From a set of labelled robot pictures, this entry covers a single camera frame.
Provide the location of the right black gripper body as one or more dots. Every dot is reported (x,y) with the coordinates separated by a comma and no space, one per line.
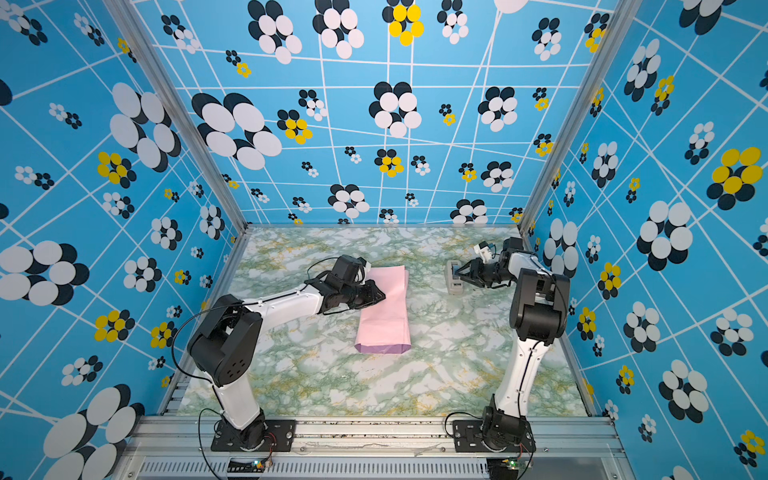
(491,274)

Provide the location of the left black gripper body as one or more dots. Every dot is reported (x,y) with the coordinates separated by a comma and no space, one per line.
(352,296)

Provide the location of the purple wrapping paper sheet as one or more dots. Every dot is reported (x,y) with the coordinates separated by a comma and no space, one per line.
(384,327)

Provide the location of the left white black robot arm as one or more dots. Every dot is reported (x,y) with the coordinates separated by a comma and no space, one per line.
(224,343)

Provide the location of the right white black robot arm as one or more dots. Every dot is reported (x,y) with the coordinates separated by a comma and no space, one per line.
(538,316)

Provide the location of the white tape dispenser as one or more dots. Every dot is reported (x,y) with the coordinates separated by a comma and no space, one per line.
(454,284)

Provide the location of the right green circuit board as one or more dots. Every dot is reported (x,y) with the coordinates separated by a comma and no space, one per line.
(503,468)

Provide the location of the green circuit board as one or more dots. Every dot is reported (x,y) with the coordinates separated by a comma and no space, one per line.
(503,468)
(243,466)

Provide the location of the left green circuit board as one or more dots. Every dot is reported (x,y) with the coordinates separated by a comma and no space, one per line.
(243,466)

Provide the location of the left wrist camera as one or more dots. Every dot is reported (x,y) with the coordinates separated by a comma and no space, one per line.
(363,269)

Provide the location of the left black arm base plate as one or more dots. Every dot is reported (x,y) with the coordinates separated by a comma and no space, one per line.
(263,436)

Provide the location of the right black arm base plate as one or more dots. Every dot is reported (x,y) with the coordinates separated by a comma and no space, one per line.
(472,436)

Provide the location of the aluminium front rail frame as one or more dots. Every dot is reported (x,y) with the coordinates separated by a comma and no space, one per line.
(176,447)

